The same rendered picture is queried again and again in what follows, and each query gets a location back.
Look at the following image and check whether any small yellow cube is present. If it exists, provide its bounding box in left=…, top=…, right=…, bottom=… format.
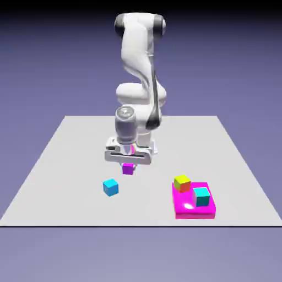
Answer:
left=173, top=175, right=192, bottom=193

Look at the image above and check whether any small blue cube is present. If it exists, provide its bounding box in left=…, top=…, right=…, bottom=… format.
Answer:
left=102, top=178, right=119, bottom=197

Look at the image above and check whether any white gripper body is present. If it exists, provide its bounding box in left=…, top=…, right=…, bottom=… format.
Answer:
left=104, top=149, right=153, bottom=165

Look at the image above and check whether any small purple cube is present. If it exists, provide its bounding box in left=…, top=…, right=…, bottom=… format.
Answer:
left=122, top=162, right=134, bottom=176

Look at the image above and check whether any large magenta box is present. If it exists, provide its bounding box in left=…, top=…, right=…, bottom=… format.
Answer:
left=171, top=182, right=216, bottom=220

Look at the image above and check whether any small teal cube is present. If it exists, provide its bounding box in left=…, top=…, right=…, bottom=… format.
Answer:
left=192, top=187, right=212, bottom=208

